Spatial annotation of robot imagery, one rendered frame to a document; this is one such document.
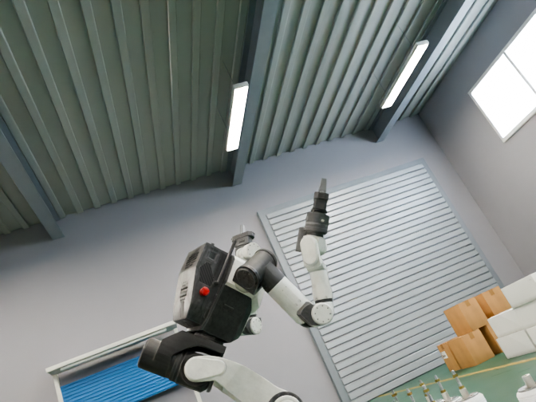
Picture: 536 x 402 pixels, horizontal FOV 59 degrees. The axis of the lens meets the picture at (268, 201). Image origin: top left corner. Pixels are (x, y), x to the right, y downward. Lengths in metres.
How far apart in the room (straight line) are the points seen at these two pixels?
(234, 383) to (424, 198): 6.82
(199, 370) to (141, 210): 5.74
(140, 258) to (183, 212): 0.95
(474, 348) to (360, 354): 2.03
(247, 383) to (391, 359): 5.41
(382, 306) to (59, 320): 4.49
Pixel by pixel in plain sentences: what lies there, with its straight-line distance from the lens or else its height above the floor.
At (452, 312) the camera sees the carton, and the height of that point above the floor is 0.55.
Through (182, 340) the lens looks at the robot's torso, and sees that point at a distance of 1.81.
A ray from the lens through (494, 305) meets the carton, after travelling 5.71.
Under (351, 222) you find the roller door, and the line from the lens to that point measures 7.58.
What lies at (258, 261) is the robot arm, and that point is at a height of 0.93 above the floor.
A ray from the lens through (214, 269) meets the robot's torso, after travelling 1.80.
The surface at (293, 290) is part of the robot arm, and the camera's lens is 1.71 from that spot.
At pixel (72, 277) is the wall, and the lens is 7.13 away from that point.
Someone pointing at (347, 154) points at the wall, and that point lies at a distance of 8.32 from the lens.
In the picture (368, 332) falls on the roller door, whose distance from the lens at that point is 7.11.
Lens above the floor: 0.48
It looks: 22 degrees up
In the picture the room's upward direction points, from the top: 25 degrees counter-clockwise
